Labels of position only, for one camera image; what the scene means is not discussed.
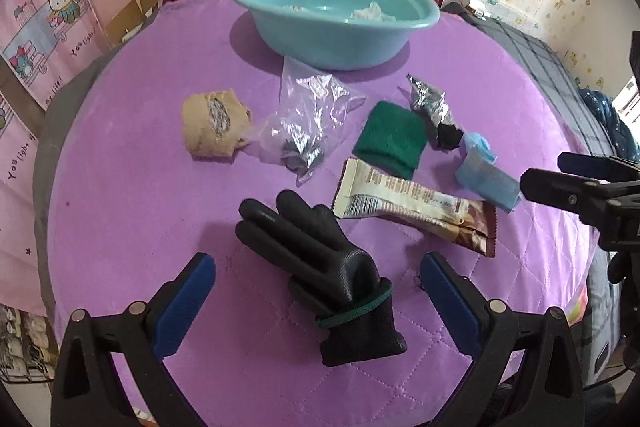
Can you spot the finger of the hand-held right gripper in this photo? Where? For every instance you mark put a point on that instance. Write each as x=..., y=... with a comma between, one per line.
x=585, y=164
x=560, y=189

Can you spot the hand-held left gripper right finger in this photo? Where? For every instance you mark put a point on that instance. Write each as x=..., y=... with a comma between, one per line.
x=450, y=304

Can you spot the crumpled white tissue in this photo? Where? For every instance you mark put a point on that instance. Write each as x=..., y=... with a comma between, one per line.
x=372, y=12

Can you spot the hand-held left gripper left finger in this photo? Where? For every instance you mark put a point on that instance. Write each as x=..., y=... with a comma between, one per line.
x=185, y=304

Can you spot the cream and brown snack wrapper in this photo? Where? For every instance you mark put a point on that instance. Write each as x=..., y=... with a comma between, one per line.
x=400, y=202

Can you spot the clear plastic bag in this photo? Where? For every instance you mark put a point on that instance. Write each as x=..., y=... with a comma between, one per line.
x=305, y=107

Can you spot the purple quilted mat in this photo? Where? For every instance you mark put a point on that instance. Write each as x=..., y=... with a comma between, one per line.
x=175, y=207

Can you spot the black rubber glove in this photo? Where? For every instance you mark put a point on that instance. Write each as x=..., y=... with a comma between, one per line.
x=320, y=257

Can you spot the blue starry cloth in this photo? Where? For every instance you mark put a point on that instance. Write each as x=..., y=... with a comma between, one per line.
x=607, y=117

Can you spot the small black cloth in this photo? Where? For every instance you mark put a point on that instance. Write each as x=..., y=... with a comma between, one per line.
x=447, y=137

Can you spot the cardboard box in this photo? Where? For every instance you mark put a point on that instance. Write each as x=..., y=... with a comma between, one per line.
x=135, y=14

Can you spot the green knit wristband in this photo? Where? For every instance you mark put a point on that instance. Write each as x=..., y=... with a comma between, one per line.
x=392, y=139

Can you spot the teal plastic basin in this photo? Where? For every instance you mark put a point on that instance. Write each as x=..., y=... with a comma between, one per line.
x=320, y=39

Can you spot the silver foil wrapper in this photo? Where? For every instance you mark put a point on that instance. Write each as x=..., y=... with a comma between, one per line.
x=427, y=99

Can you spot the light blue plastic container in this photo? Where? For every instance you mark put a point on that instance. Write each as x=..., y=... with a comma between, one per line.
x=487, y=182

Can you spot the beige stocking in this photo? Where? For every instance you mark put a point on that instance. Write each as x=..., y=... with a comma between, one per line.
x=200, y=127

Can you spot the grey plaid blanket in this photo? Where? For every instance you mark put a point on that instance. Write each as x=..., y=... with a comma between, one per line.
x=560, y=72

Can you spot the pink cartoon cat poster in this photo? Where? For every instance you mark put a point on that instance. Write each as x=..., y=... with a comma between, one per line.
x=50, y=12

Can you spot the colourful printed cloth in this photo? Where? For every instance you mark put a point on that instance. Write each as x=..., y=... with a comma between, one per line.
x=577, y=307

